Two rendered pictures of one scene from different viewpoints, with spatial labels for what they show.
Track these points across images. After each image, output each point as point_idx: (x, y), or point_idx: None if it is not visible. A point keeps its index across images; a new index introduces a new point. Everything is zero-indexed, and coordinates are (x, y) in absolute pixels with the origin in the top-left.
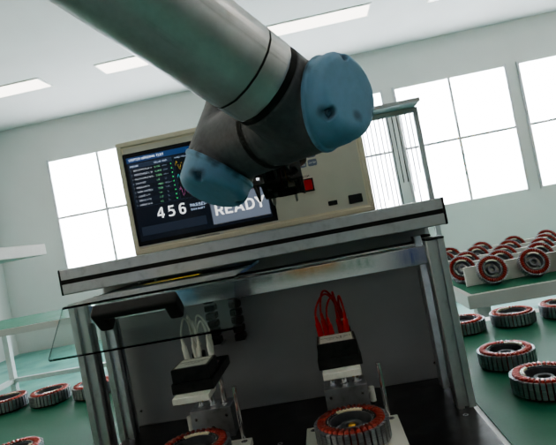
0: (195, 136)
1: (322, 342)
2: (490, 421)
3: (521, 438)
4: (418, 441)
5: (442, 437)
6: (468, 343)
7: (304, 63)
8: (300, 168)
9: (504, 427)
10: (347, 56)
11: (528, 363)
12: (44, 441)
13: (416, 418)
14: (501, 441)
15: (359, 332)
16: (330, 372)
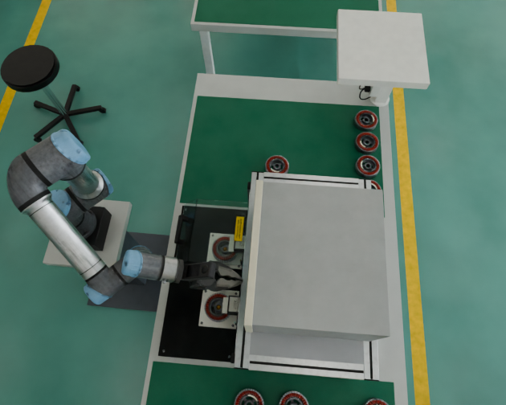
0: (132, 249)
1: (232, 298)
2: (231, 367)
3: (212, 371)
4: (215, 332)
5: (214, 341)
6: (344, 404)
7: (87, 284)
8: (190, 287)
9: (222, 370)
10: (87, 296)
11: (261, 404)
12: (300, 169)
13: (234, 336)
14: (214, 364)
15: None
16: (224, 300)
